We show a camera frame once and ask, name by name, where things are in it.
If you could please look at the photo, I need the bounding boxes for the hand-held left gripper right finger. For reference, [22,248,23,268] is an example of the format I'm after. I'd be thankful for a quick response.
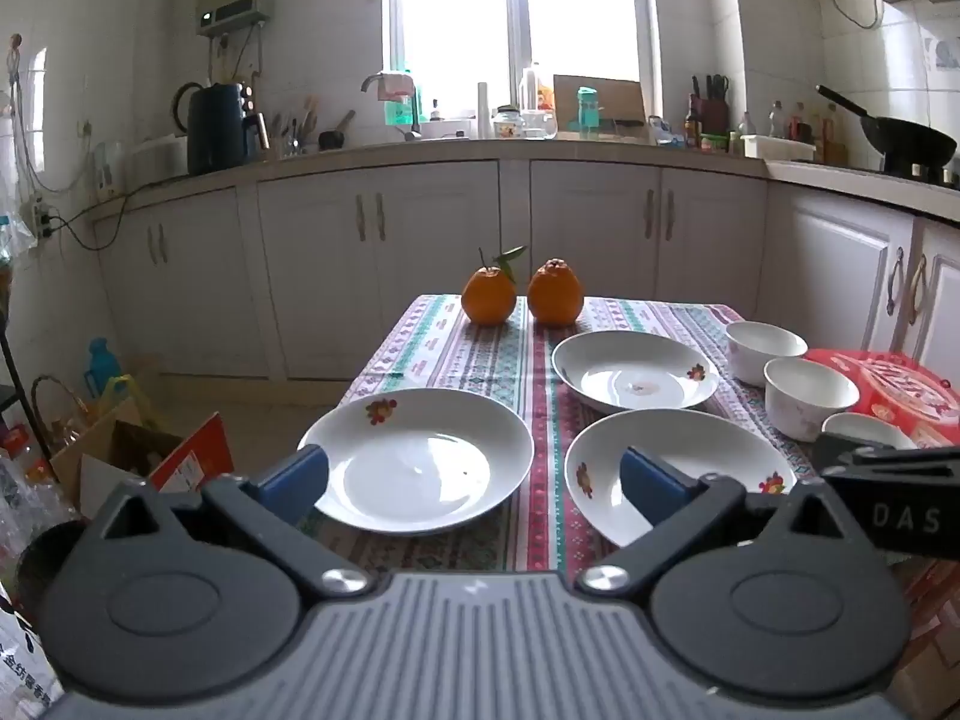
[574,446,871,602]

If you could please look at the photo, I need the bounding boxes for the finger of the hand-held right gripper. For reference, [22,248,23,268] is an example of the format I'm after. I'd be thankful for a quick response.
[814,431,960,478]

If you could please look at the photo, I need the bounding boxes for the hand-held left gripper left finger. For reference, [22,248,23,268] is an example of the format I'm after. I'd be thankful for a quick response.
[90,444,376,602]

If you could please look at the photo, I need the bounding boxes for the white floral bowl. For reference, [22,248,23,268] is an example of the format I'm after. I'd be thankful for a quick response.
[724,321,809,389]
[763,357,861,442]
[821,411,916,455]

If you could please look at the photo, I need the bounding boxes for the white fruit-print plate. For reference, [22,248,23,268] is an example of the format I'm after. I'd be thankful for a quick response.
[297,388,535,537]
[564,409,798,548]
[552,330,721,415]

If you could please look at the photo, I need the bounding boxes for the red round box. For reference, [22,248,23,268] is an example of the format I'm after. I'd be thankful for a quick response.
[806,347,960,451]

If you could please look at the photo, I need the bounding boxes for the red and brown cardboard box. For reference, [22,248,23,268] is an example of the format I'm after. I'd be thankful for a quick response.
[49,412,235,520]

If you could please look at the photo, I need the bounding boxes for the yellow bag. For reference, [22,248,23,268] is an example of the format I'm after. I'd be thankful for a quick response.
[97,373,152,430]

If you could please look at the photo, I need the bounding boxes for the patterned tablecloth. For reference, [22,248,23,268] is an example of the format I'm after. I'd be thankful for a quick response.
[296,292,960,578]

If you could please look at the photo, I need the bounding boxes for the leafless orange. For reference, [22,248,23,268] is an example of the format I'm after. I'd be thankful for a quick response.
[527,258,585,329]

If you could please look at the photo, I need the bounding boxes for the blue thermos jug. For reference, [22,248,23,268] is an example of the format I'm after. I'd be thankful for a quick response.
[86,337,125,400]

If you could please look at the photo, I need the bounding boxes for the orange with green leaf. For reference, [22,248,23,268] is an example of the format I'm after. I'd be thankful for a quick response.
[460,246,530,328]

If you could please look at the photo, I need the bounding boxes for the black trash bin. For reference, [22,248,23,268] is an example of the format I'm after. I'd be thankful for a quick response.
[15,517,92,620]

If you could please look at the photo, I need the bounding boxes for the white kitchen cabinets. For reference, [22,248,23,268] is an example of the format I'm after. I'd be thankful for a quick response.
[94,157,960,391]

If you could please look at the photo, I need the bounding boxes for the black wok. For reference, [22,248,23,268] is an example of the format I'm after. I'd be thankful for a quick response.
[816,84,959,175]

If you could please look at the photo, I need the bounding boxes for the white rectangular tray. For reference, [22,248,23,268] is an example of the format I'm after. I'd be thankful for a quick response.
[739,133,817,162]

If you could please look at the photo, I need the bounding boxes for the white printed sack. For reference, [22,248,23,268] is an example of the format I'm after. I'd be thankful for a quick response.
[0,577,67,720]

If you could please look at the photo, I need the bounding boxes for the utensil holder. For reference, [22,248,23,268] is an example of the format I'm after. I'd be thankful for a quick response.
[271,97,317,160]

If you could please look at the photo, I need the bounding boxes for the white countertop appliance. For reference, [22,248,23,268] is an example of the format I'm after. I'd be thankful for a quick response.
[124,133,188,182]

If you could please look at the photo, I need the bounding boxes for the dark blue kettle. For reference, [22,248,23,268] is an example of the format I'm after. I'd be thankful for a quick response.
[174,81,269,175]

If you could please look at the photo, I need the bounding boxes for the kitchen countertop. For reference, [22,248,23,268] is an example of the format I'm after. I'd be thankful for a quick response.
[94,136,960,224]

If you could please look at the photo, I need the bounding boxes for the knife block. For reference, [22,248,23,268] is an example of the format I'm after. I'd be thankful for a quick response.
[688,73,732,136]

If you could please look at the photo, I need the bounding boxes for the metal sink faucet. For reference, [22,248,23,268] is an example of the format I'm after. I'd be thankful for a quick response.
[360,73,425,142]

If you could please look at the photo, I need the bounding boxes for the green bottle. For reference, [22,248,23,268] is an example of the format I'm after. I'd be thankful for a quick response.
[386,67,417,128]

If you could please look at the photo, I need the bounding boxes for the kitchen window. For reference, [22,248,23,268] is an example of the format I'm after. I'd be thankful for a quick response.
[382,0,661,121]

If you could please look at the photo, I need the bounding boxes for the power strip with cables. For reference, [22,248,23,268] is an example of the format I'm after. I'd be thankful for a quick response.
[26,191,65,245]

